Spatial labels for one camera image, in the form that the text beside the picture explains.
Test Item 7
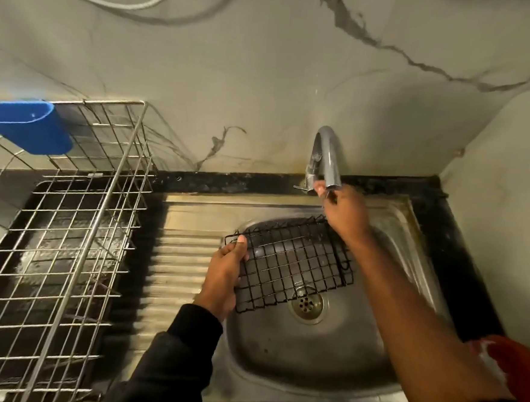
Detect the person's right forearm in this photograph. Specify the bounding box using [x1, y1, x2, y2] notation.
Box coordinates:
[337, 229, 530, 402]

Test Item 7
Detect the person's right hand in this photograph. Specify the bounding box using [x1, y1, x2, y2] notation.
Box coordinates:
[309, 180, 376, 248]

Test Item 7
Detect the person's left forearm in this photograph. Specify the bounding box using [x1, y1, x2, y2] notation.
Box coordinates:
[101, 298, 226, 402]

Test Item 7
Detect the stainless steel sink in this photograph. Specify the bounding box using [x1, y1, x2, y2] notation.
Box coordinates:
[113, 174, 467, 402]

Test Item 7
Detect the round metal sink drain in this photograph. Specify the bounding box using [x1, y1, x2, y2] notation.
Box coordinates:
[286, 285, 331, 327]

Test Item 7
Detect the steel wire dish rack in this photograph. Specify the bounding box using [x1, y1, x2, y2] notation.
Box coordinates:
[0, 91, 160, 402]

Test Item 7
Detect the black wire grill rack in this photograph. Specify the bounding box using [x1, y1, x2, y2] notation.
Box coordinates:
[219, 207, 360, 322]

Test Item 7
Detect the red and white cloth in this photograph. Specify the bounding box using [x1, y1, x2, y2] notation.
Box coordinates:
[461, 333, 530, 402]

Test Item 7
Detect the blue plastic cutlery holder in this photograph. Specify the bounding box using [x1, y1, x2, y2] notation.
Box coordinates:
[0, 97, 77, 158]

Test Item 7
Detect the black drip tray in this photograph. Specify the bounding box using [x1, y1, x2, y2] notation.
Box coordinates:
[0, 170, 169, 402]

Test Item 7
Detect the chrome sink faucet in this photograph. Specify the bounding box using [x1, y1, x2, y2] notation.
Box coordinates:
[291, 123, 346, 205]

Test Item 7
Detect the person's left hand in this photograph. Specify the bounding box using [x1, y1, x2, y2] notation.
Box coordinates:
[192, 232, 251, 324]

